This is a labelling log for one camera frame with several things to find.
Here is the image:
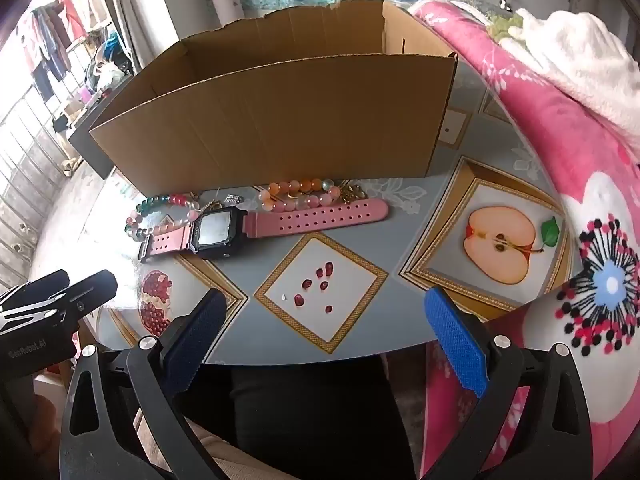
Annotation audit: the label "brown cardboard box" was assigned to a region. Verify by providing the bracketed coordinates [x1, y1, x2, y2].
[89, 0, 459, 196]

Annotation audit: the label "green red white bead bracelet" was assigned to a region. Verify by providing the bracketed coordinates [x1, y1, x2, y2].
[125, 192, 202, 246]

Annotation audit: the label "pink strap smartwatch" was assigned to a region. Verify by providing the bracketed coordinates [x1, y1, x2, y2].
[139, 198, 391, 264]

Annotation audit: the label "hanging clothes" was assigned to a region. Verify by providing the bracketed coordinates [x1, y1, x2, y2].
[17, 0, 88, 103]

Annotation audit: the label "white curtain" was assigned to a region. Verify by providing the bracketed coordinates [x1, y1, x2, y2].
[107, 0, 166, 71]

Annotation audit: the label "dark grey panel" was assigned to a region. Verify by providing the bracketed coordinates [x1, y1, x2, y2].
[67, 110, 113, 178]

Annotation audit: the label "orange pink bead bracelet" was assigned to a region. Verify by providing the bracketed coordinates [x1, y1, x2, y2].
[257, 177, 342, 213]

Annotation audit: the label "green plush cloth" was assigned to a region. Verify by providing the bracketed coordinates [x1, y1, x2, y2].
[482, 10, 526, 43]

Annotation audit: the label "white fluffy blanket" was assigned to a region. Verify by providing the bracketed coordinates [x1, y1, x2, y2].
[500, 7, 640, 133]

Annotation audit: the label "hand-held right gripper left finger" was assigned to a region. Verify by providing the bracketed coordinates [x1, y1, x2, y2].
[59, 287, 236, 480]

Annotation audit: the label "metal window railing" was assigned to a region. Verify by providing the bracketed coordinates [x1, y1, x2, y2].
[0, 85, 68, 281]

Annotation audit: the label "pile of assorted clutter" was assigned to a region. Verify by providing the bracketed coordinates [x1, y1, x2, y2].
[82, 32, 133, 106]

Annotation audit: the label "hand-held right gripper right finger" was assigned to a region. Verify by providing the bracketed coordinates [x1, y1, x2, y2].
[424, 286, 594, 480]

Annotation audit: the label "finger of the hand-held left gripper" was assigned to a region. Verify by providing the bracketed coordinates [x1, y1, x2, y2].
[30, 269, 119, 333]
[0, 269, 71, 312]

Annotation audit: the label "pink floral blanket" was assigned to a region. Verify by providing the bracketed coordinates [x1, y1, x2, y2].
[407, 0, 640, 480]

